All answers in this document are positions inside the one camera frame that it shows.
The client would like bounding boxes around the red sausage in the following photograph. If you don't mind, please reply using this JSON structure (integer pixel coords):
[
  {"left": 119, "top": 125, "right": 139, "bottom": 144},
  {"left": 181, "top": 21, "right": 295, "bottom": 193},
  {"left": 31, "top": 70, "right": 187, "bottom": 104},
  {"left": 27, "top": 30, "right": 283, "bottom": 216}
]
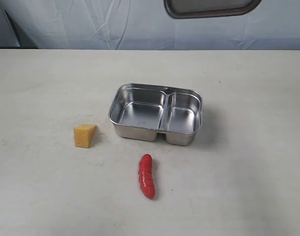
[{"left": 138, "top": 154, "right": 156, "bottom": 199}]

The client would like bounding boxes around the yellow cheese wedge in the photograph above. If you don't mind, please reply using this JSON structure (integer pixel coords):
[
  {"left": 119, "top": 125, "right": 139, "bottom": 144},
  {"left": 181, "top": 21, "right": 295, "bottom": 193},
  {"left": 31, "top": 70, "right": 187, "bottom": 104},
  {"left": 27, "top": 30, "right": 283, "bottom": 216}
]
[{"left": 73, "top": 124, "right": 97, "bottom": 148}]

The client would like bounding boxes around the dark transparent box lid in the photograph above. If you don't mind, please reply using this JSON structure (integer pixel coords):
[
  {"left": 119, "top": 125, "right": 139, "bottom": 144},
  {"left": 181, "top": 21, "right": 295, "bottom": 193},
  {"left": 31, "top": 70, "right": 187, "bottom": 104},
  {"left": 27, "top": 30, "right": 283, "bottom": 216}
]
[{"left": 164, "top": 0, "right": 261, "bottom": 19}]

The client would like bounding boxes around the stainless steel lunch box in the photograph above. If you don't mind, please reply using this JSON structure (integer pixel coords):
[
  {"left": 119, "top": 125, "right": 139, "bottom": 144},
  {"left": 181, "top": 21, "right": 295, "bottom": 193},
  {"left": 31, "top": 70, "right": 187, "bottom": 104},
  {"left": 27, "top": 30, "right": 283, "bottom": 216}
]
[{"left": 108, "top": 83, "right": 203, "bottom": 146}]

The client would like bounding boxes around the white backdrop cloth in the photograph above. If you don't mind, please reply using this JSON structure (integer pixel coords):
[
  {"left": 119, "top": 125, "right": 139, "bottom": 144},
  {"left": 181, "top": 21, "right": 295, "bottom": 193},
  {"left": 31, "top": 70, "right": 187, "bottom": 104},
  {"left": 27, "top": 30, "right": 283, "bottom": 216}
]
[{"left": 0, "top": 0, "right": 300, "bottom": 50}]

